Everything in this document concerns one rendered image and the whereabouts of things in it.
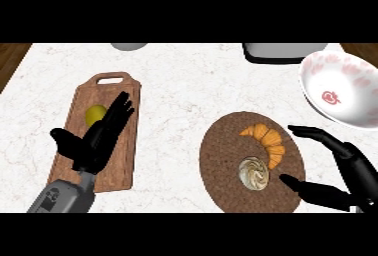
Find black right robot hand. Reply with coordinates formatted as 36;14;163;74
277;124;378;213

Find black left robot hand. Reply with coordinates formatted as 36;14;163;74
48;91;135;175

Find cream swirl cupcake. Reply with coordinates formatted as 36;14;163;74
237;156;271;192

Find white bowl with pink print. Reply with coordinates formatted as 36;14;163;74
298;50;378;130

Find round brown woven placemat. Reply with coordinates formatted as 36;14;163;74
197;111;306;214

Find brown wooden cutting board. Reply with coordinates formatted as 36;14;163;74
45;71;142;194

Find yellow lemon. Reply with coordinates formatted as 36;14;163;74
83;104;109;128

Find orange croissant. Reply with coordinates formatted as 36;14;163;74
237;123;286;170

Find grey round object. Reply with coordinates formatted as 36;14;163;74
109;43;148;52

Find grey and black appliance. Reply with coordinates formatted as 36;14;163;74
240;43;329;65

